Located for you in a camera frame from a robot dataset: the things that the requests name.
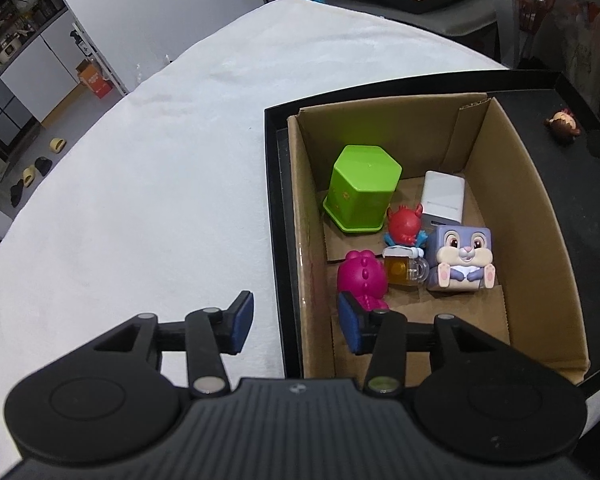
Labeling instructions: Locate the cardboard box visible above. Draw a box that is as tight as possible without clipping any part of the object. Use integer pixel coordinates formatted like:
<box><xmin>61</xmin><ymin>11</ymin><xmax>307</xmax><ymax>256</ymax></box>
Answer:
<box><xmin>286</xmin><ymin>92</ymin><xmax>592</xmax><ymax>387</ymax></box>

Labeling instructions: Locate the brown-haired doll figurine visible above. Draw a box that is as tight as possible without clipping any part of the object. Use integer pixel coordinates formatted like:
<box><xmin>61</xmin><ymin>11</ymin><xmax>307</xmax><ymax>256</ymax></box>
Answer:
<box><xmin>545</xmin><ymin>109</ymin><xmax>583</xmax><ymax>144</ymax></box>

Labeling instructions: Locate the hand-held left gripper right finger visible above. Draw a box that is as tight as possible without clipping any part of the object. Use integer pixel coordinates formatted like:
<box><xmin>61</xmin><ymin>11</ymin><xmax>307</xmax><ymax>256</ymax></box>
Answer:
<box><xmin>338</xmin><ymin>292</ymin><xmax>512</xmax><ymax>397</ymax></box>

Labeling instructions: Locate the white plastic bag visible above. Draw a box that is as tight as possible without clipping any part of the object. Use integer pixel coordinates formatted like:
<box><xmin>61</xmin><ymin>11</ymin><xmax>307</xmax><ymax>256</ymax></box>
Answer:
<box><xmin>555</xmin><ymin>0</ymin><xmax>600</xmax><ymax>88</ymax></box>

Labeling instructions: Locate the black tray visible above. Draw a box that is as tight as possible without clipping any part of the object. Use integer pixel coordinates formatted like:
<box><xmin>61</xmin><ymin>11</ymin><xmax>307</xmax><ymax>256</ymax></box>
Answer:
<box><xmin>263</xmin><ymin>71</ymin><xmax>600</xmax><ymax>402</ymax></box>

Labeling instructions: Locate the purple rabbit cube toy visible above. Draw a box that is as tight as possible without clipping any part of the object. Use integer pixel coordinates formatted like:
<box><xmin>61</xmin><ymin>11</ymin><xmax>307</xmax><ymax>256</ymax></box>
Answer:
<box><xmin>425</xmin><ymin>225</ymin><xmax>499</xmax><ymax>292</ymax></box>

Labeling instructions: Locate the white wall charger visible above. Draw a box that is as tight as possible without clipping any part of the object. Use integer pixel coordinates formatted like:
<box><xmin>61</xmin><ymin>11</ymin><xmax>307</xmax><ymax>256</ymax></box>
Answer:
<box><xmin>420</xmin><ymin>170</ymin><xmax>467</xmax><ymax>229</ymax></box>

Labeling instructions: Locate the small orange box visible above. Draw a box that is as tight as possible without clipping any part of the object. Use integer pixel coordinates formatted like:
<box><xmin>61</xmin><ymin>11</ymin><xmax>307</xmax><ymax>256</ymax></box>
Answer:
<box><xmin>76</xmin><ymin>61</ymin><xmax>114</xmax><ymax>100</ymax></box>

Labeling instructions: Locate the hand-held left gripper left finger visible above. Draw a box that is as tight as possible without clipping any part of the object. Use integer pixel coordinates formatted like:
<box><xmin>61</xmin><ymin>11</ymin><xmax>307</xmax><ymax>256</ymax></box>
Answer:
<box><xmin>94</xmin><ymin>290</ymin><xmax>256</xmax><ymax>397</ymax></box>

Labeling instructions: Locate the red figurine with beer mug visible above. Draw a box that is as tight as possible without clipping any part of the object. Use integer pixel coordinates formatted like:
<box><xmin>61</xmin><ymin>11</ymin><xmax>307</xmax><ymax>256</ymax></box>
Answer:
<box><xmin>382</xmin><ymin>203</ymin><xmax>431</xmax><ymax>289</ymax></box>

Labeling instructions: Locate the green hexagonal container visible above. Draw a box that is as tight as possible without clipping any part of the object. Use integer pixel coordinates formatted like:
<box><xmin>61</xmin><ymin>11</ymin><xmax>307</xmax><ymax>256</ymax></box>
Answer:
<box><xmin>322</xmin><ymin>145</ymin><xmax>402</xmax><ymax>235</ymax></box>

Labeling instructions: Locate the white cabinet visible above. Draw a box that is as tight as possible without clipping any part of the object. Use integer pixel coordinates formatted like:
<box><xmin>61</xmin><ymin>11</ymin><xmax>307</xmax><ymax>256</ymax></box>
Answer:
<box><xmin>0</xmin><ymin>10</ymin><xmax>127</xmax><ymax>124</ymax></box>

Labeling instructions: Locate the red plastic basket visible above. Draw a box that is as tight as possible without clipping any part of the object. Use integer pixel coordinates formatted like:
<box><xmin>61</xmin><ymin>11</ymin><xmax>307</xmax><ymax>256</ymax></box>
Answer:
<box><xmin>517</xmin><ymin>0</ymin><xmax>557</xmax><ymax>37</ymax></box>

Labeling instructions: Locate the pink dinosaur figurine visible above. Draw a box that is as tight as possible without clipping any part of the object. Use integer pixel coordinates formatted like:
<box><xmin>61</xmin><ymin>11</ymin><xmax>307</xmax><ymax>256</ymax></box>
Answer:
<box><xmin>336</xmin><ymin>251</ymin><xmax>392</xmax><ymax>314</ymax></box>

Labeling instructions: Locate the grey metal beam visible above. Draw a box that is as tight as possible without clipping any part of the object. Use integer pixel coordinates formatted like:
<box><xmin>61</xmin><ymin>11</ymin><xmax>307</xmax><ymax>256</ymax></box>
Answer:
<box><xmin>485</xmin><ymin>0</ymin><xmax>524</xmax><ymax>69</ymax></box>

